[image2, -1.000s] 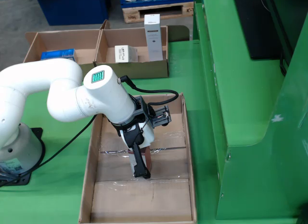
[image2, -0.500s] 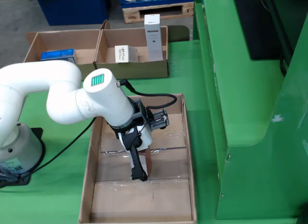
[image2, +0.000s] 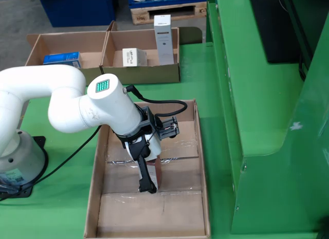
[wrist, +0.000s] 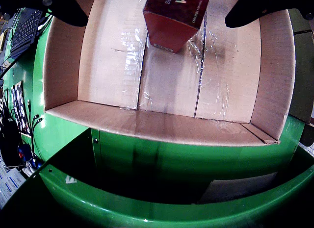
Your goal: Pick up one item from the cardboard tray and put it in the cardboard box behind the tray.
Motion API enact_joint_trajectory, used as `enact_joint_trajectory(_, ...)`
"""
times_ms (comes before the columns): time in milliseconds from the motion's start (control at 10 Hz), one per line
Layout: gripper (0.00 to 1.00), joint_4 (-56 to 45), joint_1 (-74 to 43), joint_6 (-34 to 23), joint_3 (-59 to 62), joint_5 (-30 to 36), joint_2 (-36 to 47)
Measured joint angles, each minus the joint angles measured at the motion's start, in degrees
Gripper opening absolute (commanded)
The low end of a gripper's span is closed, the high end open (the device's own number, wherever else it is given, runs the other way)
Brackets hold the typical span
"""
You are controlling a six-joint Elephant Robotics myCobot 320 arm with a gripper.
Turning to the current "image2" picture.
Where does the cardboard box with side flap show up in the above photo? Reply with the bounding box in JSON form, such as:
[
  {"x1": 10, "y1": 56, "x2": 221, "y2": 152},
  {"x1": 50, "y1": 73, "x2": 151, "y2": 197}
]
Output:
[{"x1": 99, "y1": 21, "x2": 204, "y2": 85}]

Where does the short black cabinet cable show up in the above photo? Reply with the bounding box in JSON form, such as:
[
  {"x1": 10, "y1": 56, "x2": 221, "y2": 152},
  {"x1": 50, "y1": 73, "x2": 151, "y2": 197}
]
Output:
[{"x1": 298, "y1": 55, "x2": 309, "y2": 82}]

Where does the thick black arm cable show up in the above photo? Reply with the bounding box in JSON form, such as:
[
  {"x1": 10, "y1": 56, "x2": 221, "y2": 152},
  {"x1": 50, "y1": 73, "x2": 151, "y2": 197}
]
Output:
[{"x1": 123, "y1": 84, "x2": 188, "y2": 117}]

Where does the long thin black cable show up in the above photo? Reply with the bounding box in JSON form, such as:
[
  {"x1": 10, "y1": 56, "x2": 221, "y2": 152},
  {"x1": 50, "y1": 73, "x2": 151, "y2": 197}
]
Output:
[{"x1": 0, "y1": 125, "x2": 101, "y2": 201}]

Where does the dark red product box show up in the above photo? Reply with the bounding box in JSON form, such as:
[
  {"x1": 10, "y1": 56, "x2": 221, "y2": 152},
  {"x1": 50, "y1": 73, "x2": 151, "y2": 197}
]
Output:
[{"x1": 145, "y1": 155, "x2": 162, "y2": 191}]

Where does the tall white product box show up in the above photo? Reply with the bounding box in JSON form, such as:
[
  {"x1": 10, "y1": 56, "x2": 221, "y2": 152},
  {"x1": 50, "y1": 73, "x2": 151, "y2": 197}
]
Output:
[{"x1": 154, "y1": 14, "x2": 175, "y2": 66}]

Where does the large shallow cardboard tray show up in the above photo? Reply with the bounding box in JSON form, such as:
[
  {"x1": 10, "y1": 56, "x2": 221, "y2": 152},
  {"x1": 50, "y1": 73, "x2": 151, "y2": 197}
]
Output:
[{"x1": 83, "y1": 99, "x2": 211, "y2": 239}]

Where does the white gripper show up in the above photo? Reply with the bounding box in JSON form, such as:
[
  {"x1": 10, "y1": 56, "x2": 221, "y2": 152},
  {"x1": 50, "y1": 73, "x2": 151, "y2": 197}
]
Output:
[{"x1": 127, "y1": 133, "x2": 162, "y2": 195}]

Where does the blue plastic bin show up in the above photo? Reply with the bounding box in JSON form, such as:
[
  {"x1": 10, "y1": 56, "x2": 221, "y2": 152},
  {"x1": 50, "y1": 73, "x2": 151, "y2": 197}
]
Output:
[{"x1": 33, "y1": 0, "x2": 116, "y2": 28}]

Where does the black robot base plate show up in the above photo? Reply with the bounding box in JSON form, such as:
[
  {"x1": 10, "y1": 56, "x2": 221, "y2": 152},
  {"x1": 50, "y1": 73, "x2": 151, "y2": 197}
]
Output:
[{"x1": 0, "y1": 136, "x2": 49, "y2": 198}]

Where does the gray cable bundle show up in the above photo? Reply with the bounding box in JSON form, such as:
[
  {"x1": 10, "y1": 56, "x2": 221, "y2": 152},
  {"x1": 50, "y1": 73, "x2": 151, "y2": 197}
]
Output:
[{"x1": 0, "y1": 177, "x2": 22, "y2": 196}]

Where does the small white product box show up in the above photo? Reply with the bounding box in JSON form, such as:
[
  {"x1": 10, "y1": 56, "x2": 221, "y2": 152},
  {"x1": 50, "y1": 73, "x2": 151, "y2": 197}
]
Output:
[{"x1": 122, "y1": 48, "x2": 149, "y2": 68}]

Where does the blue product box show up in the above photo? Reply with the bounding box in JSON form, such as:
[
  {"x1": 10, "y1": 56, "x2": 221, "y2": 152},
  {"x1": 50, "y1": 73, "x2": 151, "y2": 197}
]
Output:
[{"x1": 43, "y1": 51, "x2": 83, "y2": 69}]

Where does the open brown cardboard box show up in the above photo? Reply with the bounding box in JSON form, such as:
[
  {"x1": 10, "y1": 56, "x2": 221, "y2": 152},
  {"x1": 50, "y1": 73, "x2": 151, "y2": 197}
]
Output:
[{"x1": 25, "y1": 30, "x2": 112, "y2": 83}]

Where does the dark gray camera mount bracket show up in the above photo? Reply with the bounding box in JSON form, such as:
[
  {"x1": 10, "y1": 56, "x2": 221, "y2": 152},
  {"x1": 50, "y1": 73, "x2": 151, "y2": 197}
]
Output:
[{"x1": 136, "y1": 105, "x2": 180, "y2": 141}]

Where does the wooden pallet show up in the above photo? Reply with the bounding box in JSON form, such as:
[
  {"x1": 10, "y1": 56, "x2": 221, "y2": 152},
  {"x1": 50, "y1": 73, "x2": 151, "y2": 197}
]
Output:
[{"x1": 130, "y1": 2, "x2": 208, "y2": 26}]

